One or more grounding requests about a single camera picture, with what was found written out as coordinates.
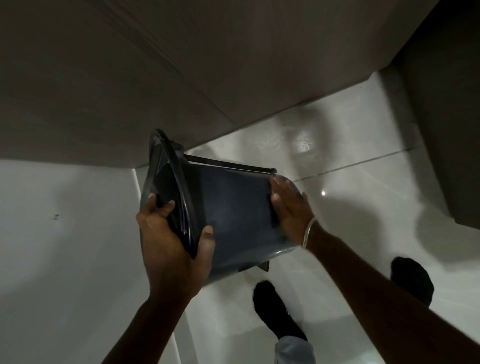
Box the person's left hand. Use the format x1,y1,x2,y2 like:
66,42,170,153
136,193,217,303

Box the person's right hand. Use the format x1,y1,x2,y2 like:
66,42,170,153
270,176,319,247

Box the dark blue plastic bin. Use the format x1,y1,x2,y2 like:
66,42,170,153
139,128,305,286

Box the person's right forearm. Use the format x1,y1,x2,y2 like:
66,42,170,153
303,224,480,364

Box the person's left forearm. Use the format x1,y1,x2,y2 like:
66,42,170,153
101,295,193,364

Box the black sock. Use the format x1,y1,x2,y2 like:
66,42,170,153
252,280,308,342
390,257,435,308

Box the grey trouser leg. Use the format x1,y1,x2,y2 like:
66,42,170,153
275,335,316,364

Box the silver bracelet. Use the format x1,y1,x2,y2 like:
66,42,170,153
301,217,320,250

